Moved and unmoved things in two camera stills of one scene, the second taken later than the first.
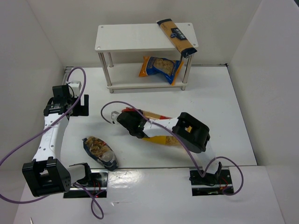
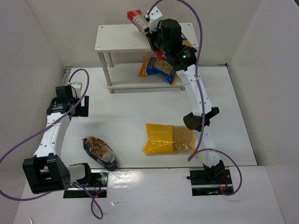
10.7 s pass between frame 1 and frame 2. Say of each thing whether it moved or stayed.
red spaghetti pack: moved
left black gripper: stayed
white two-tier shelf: stayed
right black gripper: moved
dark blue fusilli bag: stayed
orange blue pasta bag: stayed
